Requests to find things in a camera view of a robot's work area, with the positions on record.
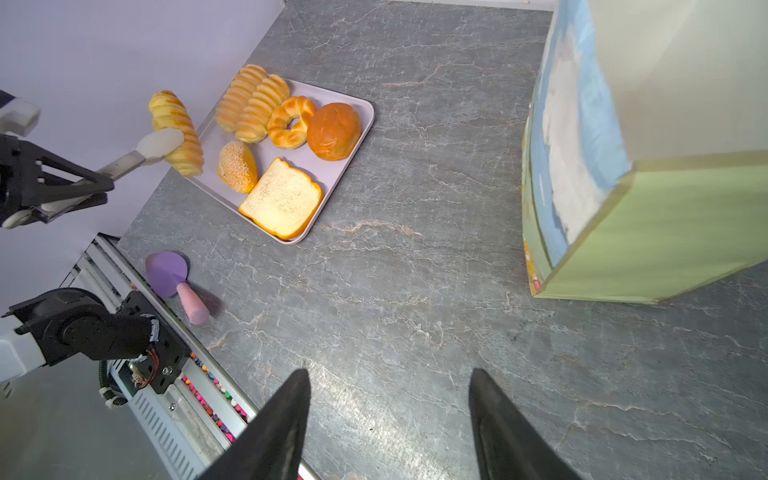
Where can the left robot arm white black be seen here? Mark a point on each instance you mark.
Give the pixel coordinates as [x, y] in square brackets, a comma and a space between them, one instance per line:
[64, 322]

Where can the paper bag with landscape print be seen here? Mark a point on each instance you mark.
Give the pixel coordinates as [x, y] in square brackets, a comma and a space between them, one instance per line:
[644, 157]

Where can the fake braided ring bread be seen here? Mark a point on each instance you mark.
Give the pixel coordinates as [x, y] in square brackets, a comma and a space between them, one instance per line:
[288, 126]

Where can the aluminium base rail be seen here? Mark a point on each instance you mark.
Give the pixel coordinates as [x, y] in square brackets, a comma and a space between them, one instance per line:
[187, 404]

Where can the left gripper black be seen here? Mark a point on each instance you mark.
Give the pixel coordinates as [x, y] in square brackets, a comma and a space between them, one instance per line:
[33, 175]

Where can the round orange fake bun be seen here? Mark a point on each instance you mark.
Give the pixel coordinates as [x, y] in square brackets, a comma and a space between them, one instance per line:
[333, 131]

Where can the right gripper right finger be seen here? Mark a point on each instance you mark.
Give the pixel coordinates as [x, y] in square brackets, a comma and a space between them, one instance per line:
[507, 446]

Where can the fake yellow ridged bread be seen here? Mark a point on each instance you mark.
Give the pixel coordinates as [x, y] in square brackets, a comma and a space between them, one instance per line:
[240, 91]
[269, 95]

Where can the purple scoop with pink handle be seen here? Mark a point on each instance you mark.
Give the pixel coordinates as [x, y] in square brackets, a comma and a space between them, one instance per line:
[167, 273]

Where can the fake oval sugared bread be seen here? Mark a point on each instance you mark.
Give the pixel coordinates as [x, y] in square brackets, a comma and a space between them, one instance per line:
[237, 167]

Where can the lavender cutting mat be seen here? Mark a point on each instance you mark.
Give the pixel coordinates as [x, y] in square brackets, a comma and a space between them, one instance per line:
[327, 174]

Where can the fake toast slice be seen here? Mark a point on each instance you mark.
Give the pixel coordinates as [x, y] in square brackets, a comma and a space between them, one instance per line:
[283, 201]

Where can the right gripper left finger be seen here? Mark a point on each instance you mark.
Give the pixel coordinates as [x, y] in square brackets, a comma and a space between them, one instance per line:
[271, 446]

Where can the metal tongs with white tips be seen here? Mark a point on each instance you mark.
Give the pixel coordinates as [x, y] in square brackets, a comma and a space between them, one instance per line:
[154, 146]

